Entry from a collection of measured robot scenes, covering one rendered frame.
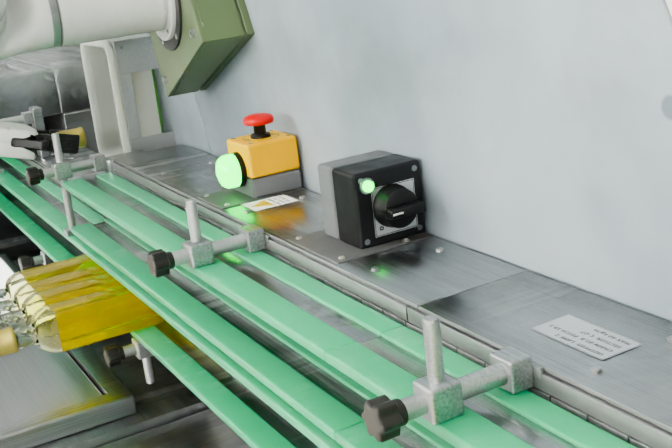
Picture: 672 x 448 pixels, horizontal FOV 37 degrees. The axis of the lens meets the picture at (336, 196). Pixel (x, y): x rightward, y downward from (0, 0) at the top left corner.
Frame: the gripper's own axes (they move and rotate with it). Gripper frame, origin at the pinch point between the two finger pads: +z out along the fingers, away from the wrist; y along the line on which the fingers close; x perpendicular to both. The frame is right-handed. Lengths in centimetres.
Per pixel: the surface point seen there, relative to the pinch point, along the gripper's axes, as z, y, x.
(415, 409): -7, 117, -1
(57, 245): 3.8, -11.4, -20.9
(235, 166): 7, 55, 6
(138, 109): 10.0, 7.2, 7.2
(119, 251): 0.1, 33.8, -10.7
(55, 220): 0.1, -0.9, -13.9
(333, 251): 5, 84, 2
